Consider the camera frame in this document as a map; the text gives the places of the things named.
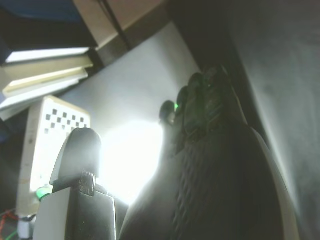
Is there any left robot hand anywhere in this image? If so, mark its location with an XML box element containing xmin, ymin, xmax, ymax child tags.
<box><xmin>33</xmin><ymin>64</ymin><xmax>305</xmax><ymax>240</ymax></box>

